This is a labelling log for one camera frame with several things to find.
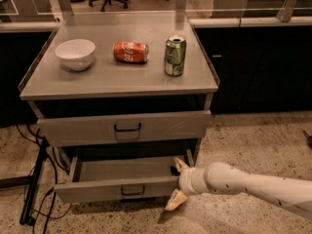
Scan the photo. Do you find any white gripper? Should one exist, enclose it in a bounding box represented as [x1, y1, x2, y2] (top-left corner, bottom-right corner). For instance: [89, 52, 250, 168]
[165, 157, 211, 211]

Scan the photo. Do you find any dark low cabinet right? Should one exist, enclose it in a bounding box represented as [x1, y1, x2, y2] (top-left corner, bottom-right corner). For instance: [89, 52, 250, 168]
[196, 26, 312, 114]

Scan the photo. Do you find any crushed red cola can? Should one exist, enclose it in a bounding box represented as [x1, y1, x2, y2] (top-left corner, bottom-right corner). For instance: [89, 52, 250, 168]
[113, 41, 149, 63]

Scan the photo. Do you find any green soda can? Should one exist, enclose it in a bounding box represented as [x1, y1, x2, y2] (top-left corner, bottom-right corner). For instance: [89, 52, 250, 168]
[164, 34, 186, 77]

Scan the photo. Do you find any black metal stand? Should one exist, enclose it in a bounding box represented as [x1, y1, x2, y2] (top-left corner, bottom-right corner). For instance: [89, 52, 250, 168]
[19, 138, 49, 225]

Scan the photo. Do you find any black floor cable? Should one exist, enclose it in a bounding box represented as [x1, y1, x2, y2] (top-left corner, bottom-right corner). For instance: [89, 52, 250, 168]
[15, 124, 74, 234]

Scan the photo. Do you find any grey drawer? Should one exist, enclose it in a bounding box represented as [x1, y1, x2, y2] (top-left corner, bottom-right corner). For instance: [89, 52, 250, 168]
[55, 148, 194, 203]
[38, 110, 210, 147]

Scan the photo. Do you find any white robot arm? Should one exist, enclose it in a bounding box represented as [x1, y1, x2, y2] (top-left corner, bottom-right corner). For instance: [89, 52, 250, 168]
[166, 157, 312, 219]

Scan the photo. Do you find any white ceramic bowl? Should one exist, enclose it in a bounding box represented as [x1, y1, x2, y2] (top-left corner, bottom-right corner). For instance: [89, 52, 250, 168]
[55, 39, 96, 71]

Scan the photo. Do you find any grey drawer cabinet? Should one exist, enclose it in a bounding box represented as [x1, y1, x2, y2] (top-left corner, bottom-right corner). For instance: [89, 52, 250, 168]
[18, 11, 220, 204]

